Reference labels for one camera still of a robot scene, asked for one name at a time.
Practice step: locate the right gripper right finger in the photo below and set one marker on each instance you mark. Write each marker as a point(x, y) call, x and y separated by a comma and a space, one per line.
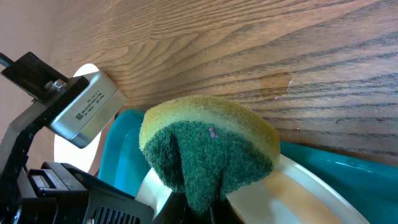
point(222, 212)

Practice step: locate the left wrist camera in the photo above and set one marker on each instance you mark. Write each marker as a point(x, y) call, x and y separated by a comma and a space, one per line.
point(85, 117)

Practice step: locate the teal plastic tray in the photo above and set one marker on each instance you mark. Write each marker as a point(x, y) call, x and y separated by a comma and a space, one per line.
point(370, 187)

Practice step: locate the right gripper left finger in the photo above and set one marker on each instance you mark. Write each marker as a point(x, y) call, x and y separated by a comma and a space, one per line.
point(176, 211)

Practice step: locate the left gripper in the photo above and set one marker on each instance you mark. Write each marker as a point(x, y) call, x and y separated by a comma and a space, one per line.
point(57, 192)

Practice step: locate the green yellow sponge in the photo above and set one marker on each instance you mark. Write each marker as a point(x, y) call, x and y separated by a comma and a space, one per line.
point(206, 147)

